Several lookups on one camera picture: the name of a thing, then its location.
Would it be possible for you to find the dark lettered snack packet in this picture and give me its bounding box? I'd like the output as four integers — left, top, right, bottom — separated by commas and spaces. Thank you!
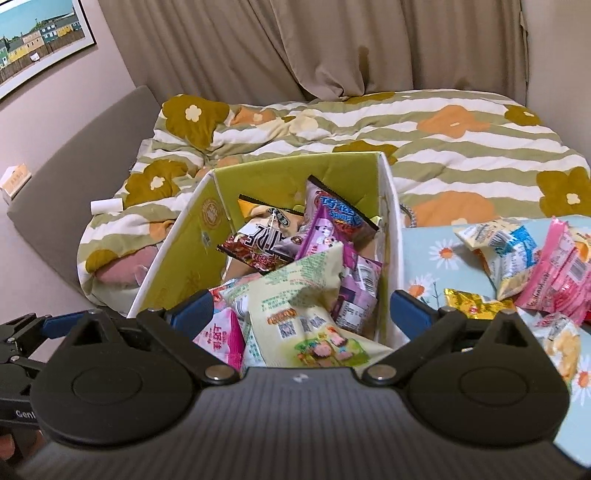
216, 225, 303, 274

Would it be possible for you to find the framed wall poster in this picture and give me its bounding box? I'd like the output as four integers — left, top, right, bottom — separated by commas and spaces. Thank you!
0, 0, 98, 100

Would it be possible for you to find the blue white snack packet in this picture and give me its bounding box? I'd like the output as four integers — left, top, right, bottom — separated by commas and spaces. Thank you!
455, 220, 544, 302

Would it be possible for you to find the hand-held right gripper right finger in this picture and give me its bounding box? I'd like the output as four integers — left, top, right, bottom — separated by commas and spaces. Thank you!
361, 290, 533, 387

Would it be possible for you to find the yellow snack packet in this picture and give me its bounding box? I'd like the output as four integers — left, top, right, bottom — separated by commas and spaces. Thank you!
238, 194, 306, 227

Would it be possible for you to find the green cardboard box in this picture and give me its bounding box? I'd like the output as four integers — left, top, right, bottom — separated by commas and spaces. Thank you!
127, 151, 411, 370

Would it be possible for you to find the grey upholstered headboard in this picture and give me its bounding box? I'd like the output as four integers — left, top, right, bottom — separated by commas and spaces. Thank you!
7, 85, 160, 319

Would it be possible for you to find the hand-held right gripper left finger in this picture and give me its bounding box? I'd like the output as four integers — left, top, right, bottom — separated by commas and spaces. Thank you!
68, 290, 242, 387

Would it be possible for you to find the dark cookie snack packet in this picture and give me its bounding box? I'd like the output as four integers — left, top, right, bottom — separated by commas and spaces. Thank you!
305, 175, 380, 245

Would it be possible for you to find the pink striped snack packet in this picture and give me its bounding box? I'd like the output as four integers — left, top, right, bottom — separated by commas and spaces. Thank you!
513, 217, 591, 325

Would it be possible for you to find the cream orange snack packet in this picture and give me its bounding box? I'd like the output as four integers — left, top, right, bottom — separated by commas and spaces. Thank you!
570, 226, 591, 264

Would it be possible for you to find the small golden candy packet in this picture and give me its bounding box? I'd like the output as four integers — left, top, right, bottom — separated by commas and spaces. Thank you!
444, 288, 517, 320

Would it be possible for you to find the pale yellow chips packet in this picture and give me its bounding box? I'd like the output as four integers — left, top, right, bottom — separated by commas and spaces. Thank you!
531, 314, 583, 385

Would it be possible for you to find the lavender cartoon snack packet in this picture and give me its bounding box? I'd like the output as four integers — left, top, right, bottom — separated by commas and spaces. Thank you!
295, 215, 346, 259

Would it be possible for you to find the purple snack packet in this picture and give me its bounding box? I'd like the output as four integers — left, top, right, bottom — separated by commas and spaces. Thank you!
332, 254, 384, 334

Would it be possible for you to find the beige curtain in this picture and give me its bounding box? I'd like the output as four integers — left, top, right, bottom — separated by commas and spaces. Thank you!
104, 0, 529, 104

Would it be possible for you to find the floral striped quilt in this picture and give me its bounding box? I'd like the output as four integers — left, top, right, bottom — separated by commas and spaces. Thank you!
76, 91, 591, 305

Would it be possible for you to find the pink white snack packet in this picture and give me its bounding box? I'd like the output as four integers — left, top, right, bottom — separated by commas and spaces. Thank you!
192, 307, 246, 372

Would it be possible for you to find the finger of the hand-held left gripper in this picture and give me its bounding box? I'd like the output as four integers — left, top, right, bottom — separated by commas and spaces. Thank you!
0, 312, 88, 352
0, 346, 52, 376

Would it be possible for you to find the pale green snack packet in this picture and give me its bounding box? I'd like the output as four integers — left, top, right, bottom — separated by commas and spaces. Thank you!
218, 241, 395, 368

